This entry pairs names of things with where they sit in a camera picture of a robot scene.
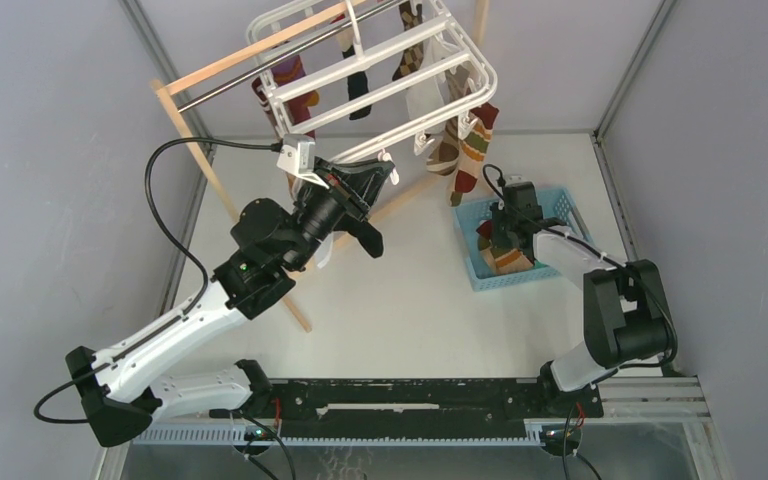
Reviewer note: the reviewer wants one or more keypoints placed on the blue plastic basket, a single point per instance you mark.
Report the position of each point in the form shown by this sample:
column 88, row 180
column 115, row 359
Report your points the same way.
column 555, row 201

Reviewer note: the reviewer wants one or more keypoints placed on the white sock black stripes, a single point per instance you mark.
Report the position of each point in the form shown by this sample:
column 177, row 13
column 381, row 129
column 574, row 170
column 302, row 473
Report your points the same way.
column 324, row 252

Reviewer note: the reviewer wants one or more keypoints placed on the dark argyle sock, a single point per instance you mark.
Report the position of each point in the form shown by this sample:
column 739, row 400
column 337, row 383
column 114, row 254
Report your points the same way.
column 411, row 16

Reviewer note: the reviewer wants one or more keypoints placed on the maroon striped tan sock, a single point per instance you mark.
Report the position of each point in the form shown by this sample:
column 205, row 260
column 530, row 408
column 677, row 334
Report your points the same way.
column 258, row 89

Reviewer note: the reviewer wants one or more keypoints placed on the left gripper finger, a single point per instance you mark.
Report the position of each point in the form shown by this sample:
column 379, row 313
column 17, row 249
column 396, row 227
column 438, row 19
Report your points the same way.
column 367, row 238
column 360, row 183

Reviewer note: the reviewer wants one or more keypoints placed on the navy sock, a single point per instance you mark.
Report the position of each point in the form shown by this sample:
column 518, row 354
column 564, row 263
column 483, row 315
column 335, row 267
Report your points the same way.
column 357, row 83

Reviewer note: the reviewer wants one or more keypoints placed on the white plastic sock hanger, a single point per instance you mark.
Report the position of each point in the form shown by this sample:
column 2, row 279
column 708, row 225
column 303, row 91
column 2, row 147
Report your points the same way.
column 470, row 81

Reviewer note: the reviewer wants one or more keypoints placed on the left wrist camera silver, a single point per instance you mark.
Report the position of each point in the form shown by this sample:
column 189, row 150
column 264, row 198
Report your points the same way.
column 296, row 157

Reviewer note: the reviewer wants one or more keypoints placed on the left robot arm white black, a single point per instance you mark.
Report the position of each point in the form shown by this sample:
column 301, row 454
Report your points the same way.
column 124, row 387

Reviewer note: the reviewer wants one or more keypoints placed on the metal rack rod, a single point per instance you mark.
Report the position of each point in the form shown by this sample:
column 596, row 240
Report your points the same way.
column 285, row 54

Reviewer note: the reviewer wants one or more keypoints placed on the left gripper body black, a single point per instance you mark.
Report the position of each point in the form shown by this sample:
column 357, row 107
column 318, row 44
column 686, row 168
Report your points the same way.
column 319, row 211

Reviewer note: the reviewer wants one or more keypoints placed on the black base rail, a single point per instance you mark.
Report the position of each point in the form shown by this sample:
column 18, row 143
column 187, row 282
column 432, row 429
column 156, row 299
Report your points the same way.
column 417, row 409

